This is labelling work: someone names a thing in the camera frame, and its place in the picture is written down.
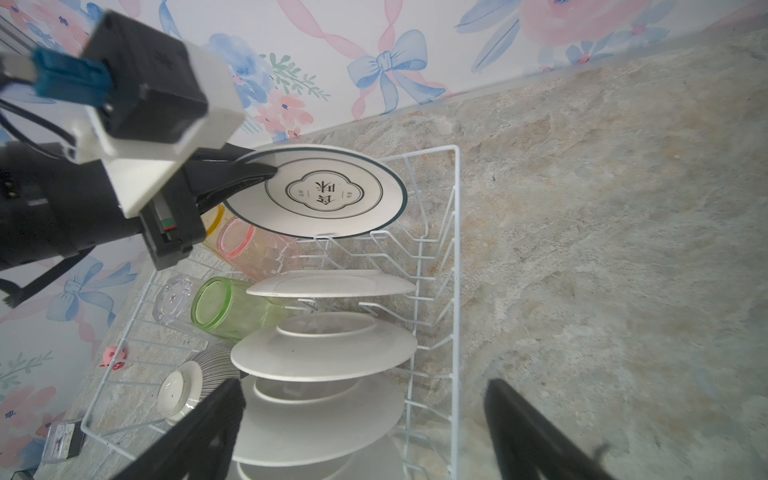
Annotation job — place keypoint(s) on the yellow translucent plastic cup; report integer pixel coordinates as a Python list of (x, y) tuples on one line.
[(213, 218)]

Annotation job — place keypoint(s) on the white ribbed bowl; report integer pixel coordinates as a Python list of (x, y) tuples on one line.
[(191, 382)]

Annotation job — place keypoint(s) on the clear plastic cup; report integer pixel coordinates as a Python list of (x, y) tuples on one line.
[(172, 305)]

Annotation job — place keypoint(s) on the pink translucent plastic cup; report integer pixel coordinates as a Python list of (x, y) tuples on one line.
[(257, 253)]

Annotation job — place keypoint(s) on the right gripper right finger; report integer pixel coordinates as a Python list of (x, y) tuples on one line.
[(527, 445)]

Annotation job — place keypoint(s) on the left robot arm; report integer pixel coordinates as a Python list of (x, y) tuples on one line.
[(55, 208)]

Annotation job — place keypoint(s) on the white plate green rim logo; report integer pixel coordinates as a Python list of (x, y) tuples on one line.
[(287, 424), (320, 191)]

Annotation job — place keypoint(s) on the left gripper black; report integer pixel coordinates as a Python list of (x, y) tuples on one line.
[(170, 223)]

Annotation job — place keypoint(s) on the green translucent plastic cup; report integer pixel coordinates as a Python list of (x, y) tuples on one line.
[(223, 308)]

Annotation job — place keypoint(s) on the white wire dish rack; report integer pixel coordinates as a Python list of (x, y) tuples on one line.
[(422, 246)]

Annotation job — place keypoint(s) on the white plate in rack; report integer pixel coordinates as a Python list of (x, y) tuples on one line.
[(380, 460)]

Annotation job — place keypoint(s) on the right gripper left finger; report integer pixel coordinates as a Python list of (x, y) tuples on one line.
[(199, 446)]

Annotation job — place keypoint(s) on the small pink toy figure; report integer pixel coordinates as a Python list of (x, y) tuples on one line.
[(114, 357)]

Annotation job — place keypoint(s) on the small white square clock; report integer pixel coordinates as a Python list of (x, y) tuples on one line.
[(64, 441)]

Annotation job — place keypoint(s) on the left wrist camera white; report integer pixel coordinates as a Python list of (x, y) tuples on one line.
[(151, 100)]

